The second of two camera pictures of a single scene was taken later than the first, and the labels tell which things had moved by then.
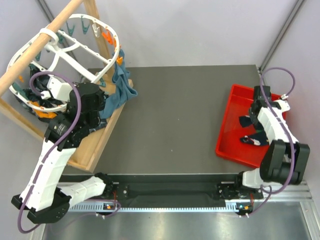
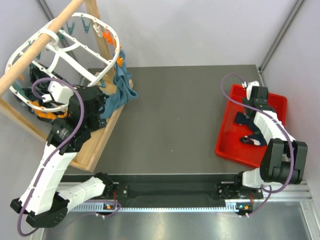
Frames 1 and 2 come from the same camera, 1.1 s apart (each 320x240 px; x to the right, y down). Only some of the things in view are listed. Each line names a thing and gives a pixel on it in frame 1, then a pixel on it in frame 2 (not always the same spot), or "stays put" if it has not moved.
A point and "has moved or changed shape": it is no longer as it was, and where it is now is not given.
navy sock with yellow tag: (259, 138) stays put
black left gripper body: (96, 119) stays put
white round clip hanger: (84, 50) stays put
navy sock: (245, 121) has moved or changed shape
